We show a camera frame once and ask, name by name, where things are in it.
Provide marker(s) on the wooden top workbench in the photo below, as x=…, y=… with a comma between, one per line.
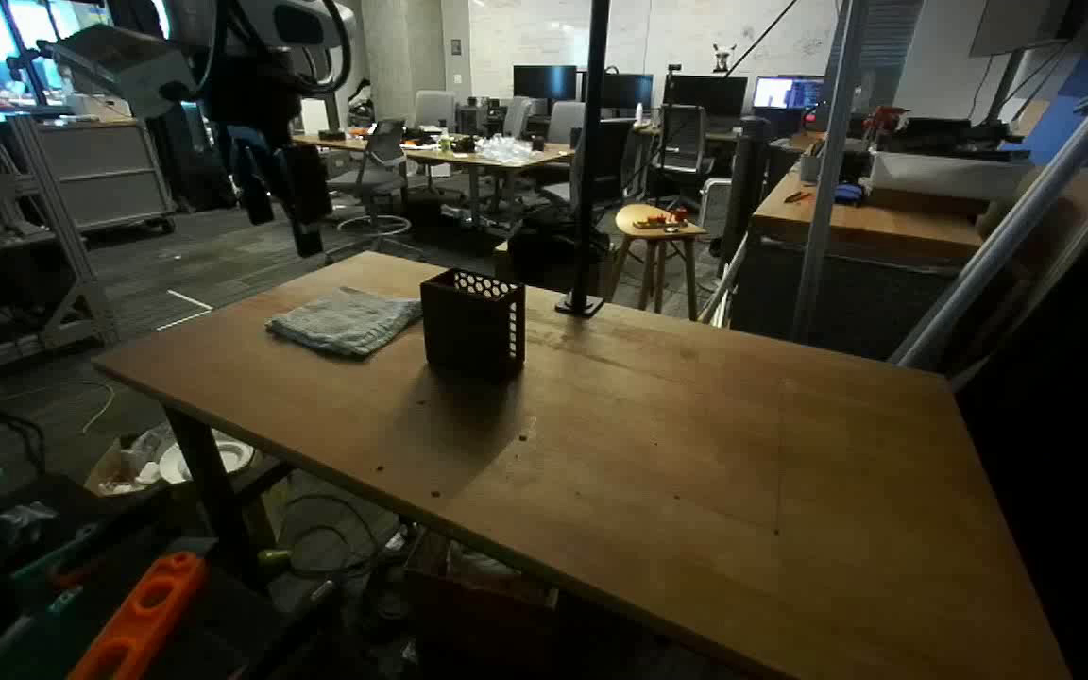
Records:
x=868, y=230

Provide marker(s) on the light wooden meeting table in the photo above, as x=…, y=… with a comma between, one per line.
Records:
x=494, y=158

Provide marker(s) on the lit blue computer monitor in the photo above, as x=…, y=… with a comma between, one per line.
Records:
x=786, y=91

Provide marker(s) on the orange plastic object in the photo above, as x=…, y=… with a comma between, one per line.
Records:
x=150, y=610

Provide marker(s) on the round wooden stool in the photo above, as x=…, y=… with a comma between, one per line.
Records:
x=645, y=237

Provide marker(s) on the black office chair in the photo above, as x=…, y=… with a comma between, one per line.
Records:
x=682, y=139

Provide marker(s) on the black table leg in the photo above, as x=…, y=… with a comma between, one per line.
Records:
x=206, y=492

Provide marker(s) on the dark computer monitor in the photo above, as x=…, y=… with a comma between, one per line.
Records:
x=630, y=91
x=545, y=81
x=705, y=98

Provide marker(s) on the grey diagonal metal pole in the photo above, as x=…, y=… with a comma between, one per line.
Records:
x=1026, y=211

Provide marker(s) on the white metal frame shelf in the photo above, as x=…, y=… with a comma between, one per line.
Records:
x=66, y=239

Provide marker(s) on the white printer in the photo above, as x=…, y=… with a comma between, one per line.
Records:
x=948, y=174

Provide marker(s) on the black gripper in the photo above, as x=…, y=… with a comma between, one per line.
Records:
x=259, y=119

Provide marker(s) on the small red object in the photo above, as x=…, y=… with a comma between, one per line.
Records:
x=658, y=222

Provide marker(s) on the grey office chair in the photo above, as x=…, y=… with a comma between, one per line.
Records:
x=383, y=154

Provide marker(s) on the white bowl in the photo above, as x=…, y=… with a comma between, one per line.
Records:
x=237, y=455

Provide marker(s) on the grey upright metal pole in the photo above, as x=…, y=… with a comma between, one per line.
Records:
x=830, y=154

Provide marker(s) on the black perforated box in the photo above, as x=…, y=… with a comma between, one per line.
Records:
x=475, y=334

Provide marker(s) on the black vertical pole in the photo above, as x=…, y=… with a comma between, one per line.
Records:
x=592, y=154

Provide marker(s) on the light blue cloth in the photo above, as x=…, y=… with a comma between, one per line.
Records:
x=341, y=324

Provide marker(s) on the white drawer cabinet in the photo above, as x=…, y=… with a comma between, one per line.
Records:
x=105, y=174

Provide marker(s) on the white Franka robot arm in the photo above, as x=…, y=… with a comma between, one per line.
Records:
x=281, y=42

